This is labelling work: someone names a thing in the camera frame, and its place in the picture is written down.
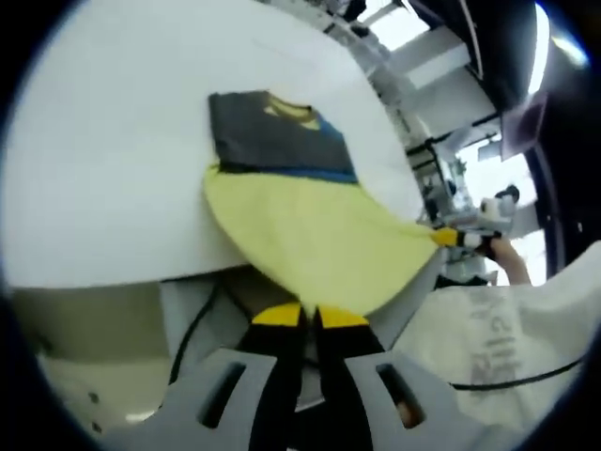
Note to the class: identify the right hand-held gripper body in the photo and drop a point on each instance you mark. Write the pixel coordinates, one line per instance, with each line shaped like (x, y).
(500, 211)

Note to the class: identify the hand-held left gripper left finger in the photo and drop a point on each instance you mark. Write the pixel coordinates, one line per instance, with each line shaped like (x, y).
(277, 376)

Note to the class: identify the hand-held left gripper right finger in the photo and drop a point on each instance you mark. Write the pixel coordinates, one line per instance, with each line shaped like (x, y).
(343, 376)

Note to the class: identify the yellow blue grey garment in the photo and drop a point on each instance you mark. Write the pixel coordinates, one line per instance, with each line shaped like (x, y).
(305, 235)

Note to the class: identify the person's right hand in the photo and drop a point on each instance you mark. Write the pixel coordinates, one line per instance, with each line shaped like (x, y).
(502, 249)

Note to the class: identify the hanging dark monitor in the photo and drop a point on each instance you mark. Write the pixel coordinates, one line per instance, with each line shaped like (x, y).
(523, 127)

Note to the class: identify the white printed sack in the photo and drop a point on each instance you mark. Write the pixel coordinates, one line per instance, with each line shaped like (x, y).
(540, 329)

